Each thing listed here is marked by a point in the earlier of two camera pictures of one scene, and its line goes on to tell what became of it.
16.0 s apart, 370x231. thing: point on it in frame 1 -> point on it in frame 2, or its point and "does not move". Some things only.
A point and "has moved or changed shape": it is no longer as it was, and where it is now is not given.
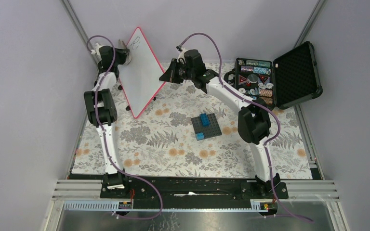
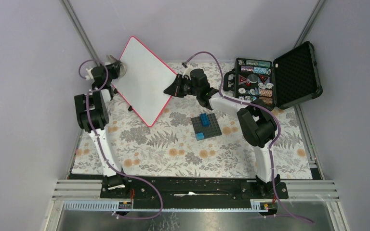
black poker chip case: [291, 79] does not move
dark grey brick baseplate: [213, 130] does not move
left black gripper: [123, 52] -> [113, 69]
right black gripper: [169, 75] -> [174, 89]
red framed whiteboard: [139, 80] has moved or changed shape
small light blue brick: [200, 136] does not move
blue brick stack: [204, 120] does not move
